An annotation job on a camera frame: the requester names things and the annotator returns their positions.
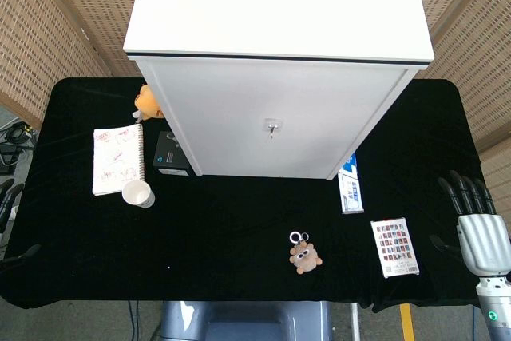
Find orange plush toy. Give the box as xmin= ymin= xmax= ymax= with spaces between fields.
xmin=133 ymin=84 xmax=164 ymax=125

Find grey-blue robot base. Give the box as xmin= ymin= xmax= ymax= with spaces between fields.
xmin=153 ymin=300 xmax=335 ymax=341

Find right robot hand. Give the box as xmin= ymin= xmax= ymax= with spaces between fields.
xmin=429 ymin=170 xmax=511 ymax=277

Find metal table leg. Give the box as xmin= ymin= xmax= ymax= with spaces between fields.
xmin=350 ymin=303 xmax=361 ymax=341

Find black tablecloth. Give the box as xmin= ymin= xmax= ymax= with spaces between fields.
xmin=0 ymin=77 xmax=511 ymax=314

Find white cabinet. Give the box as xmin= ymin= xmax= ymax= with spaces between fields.
xmin=122 ymin=0 xmax=435 ymax=181

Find spiral notebook with red drawings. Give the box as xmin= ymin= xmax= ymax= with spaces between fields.
xmin=92 ymin=123 xmax=146 ymax=196

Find blue and white package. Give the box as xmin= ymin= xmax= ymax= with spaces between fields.
xmin=337 ymin=152 xmax=365 ymax=215

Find black floor cables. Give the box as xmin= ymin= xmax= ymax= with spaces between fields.
xmin=0 ymin=116 xmax=40 ymax=176

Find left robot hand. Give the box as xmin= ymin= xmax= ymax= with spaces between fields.
xmin=0 ymin=179 xmax=42 ymax=272

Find black product box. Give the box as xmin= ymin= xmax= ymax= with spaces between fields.
xmin=153 ymin=130 xmax=196 ymax=177

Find white paper cup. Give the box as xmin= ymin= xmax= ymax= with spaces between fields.
xmin=121 ymin=180 xmax=156 ymax=209

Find white box with picture grid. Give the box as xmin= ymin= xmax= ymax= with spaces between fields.
xmin=370 ymin=216 xmax=421 ymax=279

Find brown plush keychain toy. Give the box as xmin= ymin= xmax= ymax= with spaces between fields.
xmin=288 ymin=231 xmax=323 ymax=276

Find black cable under table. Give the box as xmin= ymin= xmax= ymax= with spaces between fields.
xmin=127 ymin=299 xmax=141 ymax=341

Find woven wicker screen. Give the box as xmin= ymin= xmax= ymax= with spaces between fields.
xmin=0 ymin=0 xmax=147 ymax=131
xmin=412 ymin=0 xmax=511 ymax=238

